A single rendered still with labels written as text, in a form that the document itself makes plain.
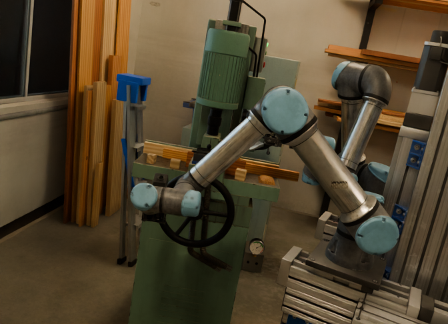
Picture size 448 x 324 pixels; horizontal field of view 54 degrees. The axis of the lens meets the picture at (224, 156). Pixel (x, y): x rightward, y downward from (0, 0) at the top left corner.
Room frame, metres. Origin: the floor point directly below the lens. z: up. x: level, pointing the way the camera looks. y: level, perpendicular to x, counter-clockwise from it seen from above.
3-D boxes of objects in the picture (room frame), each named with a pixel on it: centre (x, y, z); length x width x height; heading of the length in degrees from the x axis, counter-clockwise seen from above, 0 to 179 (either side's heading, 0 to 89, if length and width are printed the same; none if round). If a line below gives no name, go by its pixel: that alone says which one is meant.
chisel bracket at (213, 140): (1.89, 0.06, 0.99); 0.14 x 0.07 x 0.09; 0
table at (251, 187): (1.76, 0.05, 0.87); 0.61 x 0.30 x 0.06; 90
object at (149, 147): (1.89, 0.05, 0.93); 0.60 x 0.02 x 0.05; 90
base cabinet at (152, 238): (1.99, 0.07, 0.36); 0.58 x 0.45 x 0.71; 0
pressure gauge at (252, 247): (1.66, -0.19, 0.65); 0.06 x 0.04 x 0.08; 90
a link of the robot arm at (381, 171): (1.78, -0.64, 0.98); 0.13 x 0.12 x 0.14; 42
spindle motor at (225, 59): (1.87, 0.07, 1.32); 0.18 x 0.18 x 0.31
